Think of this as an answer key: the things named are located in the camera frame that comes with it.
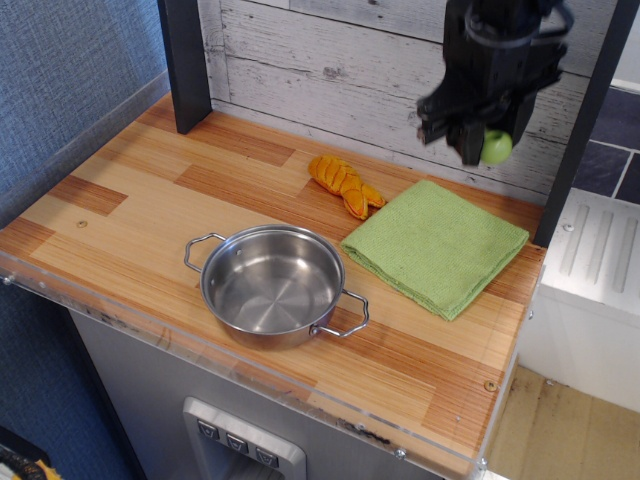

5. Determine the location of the yellow black object bottom left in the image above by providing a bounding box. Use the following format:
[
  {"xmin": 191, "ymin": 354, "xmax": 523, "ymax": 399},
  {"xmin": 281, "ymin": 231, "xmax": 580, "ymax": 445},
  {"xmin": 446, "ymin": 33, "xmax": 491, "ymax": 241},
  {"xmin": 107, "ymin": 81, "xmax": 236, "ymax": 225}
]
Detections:
[{"xmin": 1, "ymin": 441, "xmax": 63, "ymax": 480}]

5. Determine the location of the silver dispenser button panel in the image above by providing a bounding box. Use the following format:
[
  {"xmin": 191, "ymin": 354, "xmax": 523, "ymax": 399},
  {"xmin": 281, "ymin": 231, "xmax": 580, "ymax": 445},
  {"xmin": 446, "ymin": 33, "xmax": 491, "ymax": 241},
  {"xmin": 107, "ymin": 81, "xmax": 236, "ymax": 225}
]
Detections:
[{"xmin": 183, "ymin": 397, "xmax": 307, "ymax": 479}]

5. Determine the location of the dark grey right post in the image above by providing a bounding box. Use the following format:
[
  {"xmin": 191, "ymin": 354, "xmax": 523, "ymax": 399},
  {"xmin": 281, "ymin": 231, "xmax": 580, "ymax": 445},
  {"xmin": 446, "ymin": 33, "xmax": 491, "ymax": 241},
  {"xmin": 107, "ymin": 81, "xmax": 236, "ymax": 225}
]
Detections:
[{"xmin": 533, "ymin": 0, "xmax": 639, "ymax": 248}]

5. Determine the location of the orange plush croissant toy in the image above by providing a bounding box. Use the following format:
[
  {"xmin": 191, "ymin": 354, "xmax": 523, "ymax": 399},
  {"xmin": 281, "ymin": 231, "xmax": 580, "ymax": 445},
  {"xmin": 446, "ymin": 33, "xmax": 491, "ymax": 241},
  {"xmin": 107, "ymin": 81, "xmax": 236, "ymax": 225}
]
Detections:
[{"xmin": 307, "ymin": 155, "xmax": 386, "ymax": 220}]

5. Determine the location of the green folded cloth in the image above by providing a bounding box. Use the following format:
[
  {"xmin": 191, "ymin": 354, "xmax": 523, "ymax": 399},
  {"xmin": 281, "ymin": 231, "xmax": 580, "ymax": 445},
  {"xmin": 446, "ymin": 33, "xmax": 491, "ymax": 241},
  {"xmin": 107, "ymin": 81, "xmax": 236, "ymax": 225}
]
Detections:
[{"xmin": 341, "ymin": 180, "xmax": 529, "ymax": 321}]

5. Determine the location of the green spatula with grey blade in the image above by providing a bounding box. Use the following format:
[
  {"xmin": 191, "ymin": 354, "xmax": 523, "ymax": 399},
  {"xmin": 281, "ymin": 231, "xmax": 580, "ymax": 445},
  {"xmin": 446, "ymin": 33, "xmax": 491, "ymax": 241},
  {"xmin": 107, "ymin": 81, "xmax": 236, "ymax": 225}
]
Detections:
[{"xmin": 480, "ymin": 130, "xmax": 513, "ymax": 165}]

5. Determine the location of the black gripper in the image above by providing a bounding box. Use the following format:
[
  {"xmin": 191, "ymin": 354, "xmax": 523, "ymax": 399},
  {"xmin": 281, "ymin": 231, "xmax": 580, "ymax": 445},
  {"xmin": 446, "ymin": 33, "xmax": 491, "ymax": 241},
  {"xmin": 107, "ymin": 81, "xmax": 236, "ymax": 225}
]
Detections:
[{"xmin": 417, "ymin": 1, "xmax": 570, "ymax": 166}]

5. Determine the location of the white ribbed appliance top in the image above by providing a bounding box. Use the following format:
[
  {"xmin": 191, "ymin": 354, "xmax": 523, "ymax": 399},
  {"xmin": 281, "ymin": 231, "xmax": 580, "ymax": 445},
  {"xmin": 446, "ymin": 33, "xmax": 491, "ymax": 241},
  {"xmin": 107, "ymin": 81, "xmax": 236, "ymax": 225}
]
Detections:
[{"xmin": 542, "ymin": 189, "xmax": 639, "ymax": 315}]

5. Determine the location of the dark grey post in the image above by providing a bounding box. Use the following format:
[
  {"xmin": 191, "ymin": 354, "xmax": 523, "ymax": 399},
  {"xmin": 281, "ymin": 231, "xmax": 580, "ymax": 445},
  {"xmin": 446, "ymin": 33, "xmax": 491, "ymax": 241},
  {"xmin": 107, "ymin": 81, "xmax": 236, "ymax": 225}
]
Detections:
[
  {"xmin": 533, "ymin": 0, "xmax": 639, "ymax": 248},
  {"xmin": 157, "ymin": 0, "xmax": 212, "ymax": 134}
]

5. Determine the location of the dark grey left post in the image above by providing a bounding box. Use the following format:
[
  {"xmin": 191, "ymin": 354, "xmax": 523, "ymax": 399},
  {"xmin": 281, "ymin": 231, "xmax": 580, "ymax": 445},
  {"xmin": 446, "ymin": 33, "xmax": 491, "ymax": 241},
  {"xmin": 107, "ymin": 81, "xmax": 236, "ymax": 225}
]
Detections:
[{"xmin": 157, "ymin": 0, "xmax": 212, "ymax": 134}]

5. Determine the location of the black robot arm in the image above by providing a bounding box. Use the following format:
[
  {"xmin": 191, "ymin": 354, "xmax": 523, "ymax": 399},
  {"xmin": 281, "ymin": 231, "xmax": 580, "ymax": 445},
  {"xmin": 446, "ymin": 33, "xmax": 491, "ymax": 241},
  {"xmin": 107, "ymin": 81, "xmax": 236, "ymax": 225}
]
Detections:
[{"xmin": 417, "ymin": 1, "xmax": 574, "ymax": 167}]

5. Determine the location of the silver steel pot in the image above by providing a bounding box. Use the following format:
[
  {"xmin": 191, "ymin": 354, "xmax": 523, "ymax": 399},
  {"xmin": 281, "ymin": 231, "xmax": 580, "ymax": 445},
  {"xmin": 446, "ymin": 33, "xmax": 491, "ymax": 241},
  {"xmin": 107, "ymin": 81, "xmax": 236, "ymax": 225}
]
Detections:
[{"xmin": 184, "ymin": 224, "xmax": 370, "ymax": 350}]

